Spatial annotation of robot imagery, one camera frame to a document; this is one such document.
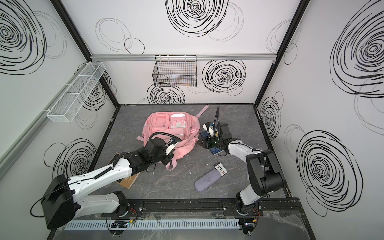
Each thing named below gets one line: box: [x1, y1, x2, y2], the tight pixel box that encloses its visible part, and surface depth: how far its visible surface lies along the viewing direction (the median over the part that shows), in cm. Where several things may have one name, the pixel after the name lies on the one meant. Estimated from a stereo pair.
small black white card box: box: [212, 160, 229, 177], surface depth 88 cm
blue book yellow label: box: [209, 147, 224, 156], surface depth 95 cm
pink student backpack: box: [137, 105, 210, 171], surface depth 101 cm
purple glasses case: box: [194, 169, 221, 193], surface depth 82 cm
